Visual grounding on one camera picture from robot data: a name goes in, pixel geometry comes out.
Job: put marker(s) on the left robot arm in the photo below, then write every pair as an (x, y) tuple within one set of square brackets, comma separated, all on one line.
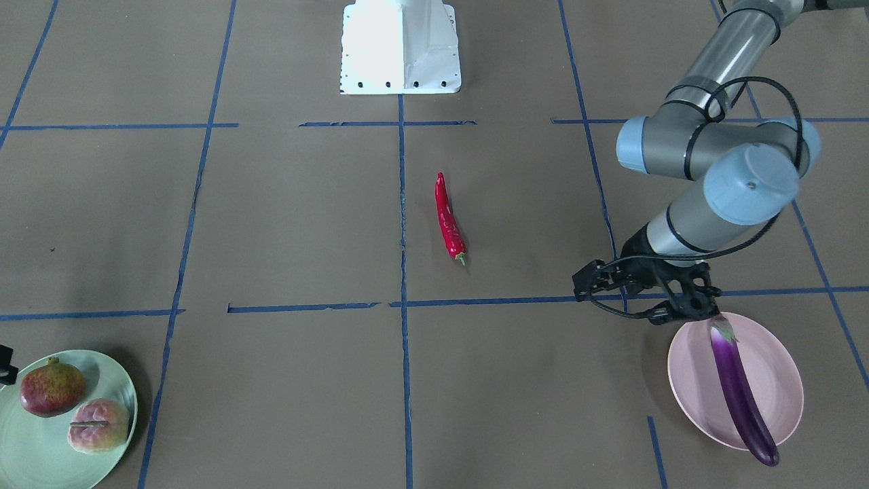
[(741, 176)]

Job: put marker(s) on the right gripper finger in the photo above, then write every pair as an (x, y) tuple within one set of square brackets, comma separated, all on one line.
[(9, 373)]

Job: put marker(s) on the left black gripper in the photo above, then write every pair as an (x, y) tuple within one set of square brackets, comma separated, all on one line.
[(640, 252)]

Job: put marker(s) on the purple eggplant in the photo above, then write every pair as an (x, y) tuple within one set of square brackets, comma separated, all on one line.
[(736, 390)]

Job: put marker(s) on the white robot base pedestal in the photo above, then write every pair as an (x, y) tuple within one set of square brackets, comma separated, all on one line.
[(399, 47)]

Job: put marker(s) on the pink-green peach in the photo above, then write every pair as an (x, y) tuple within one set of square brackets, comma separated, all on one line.
[(98, 426)]

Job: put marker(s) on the pink plate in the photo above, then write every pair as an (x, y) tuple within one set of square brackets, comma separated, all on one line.
[(771, 372)]

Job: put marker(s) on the light green plate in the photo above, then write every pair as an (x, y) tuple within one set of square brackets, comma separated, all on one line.
[(35, 452)]

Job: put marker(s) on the red-yellow pomegranate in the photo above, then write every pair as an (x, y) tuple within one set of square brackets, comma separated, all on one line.
[(52, 389)]

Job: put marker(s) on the red chili pepper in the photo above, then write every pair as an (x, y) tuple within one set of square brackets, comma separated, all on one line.
[(452, 238)]

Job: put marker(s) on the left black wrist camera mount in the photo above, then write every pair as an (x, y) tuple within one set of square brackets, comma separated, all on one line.
[(689, 293)]

